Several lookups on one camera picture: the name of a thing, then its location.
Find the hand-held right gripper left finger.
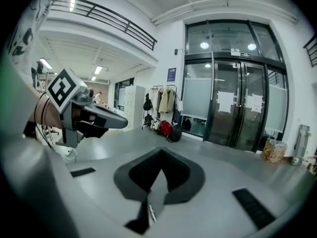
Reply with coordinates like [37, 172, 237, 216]
[51, 147, 163, 238]

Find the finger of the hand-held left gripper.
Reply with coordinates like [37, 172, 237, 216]
[75, 125, 109, 139]
[83, 105, 129, 130]

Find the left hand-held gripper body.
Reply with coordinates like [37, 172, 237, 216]
[46, 67, 96, 148]

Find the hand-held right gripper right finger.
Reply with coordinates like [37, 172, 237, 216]
[148, 147, 291, 238]

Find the person's left forearm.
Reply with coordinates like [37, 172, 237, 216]
[28, 92, 62, 130]

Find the black shoulder bag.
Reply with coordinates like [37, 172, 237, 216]
[143, 93, 154, 111]

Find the white locker cabinet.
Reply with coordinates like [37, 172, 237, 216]
[123, 85, 146, 131]

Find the whiteboard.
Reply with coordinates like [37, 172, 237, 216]
[118, 87, 126, 106]

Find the red backpack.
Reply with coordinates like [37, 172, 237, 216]
[159, 119, 172, 135]

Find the beige coat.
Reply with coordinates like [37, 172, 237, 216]
[158, 87, 174, 114]

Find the black backpack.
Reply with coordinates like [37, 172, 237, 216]
[168, 124, 183, 143]

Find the navy tote bag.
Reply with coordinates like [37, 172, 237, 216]
[172, 109, 183, 125]

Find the black coat rack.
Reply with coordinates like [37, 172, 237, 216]
[151, 84, 181, 138]

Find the yellow printed box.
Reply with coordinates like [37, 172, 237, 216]
[262, 137, 288, 164]

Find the black-framed glass door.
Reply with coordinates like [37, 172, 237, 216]
[184, 20, 289, 153]

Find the person's white printed shirt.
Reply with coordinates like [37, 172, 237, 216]
[6, 0, 56, 74]

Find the black metal railing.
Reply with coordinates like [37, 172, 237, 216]
[303, 33, 317, 68]
[49, 0, 158, 52]

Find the metal folding ladder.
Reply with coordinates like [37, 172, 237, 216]
[292, 124, 311, 166]

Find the white paper notice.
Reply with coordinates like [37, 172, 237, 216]
[216, 91, 235, 113]
[245, 94, 263, 113]

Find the white cable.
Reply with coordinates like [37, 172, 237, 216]
[63, 149, 77, 162]

